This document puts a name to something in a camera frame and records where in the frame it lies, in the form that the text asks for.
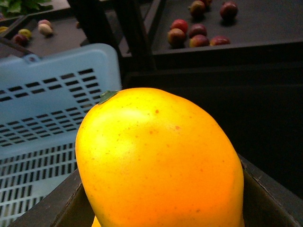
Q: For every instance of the plum top centre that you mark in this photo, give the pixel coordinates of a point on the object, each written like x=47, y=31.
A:
x=197, y=9

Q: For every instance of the dark red small fruit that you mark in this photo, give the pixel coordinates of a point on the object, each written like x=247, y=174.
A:
x=20, y=40

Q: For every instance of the dark purple plum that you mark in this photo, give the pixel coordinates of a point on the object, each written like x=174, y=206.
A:
x=197, y=29

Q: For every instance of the green leafy vegetable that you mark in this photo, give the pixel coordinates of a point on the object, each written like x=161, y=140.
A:
x=10, y=8

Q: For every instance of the pale peach fruit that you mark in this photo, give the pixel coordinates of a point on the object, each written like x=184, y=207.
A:
x=45, y=29

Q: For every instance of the black upper shelf tray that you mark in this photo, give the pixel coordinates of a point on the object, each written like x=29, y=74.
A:
x=264, y=32

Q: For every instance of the pink fruit behind peach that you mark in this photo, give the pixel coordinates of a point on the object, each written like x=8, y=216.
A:
x=44, y=21

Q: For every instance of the light blue plastic basket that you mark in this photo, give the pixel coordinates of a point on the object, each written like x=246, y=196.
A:
x=43, y=101

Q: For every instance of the yellow mango left upper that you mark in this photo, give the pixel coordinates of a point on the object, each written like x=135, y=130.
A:
x=148, y=158

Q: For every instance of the black display shelf tray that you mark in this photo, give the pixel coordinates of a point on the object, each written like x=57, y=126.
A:
x=266, y=204

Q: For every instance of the plum front right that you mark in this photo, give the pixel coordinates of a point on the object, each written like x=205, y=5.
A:
x=219, y=40

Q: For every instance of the green yellow small fruit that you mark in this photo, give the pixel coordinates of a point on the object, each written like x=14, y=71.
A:
x=25, y=32

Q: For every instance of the plum front centre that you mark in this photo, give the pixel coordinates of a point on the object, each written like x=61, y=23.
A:
x=199, y=41

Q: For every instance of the green red plum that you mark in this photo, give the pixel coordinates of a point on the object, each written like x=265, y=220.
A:
x=176, y=37

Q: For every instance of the plum upper right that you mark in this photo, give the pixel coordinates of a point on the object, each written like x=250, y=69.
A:
x=229, y=10

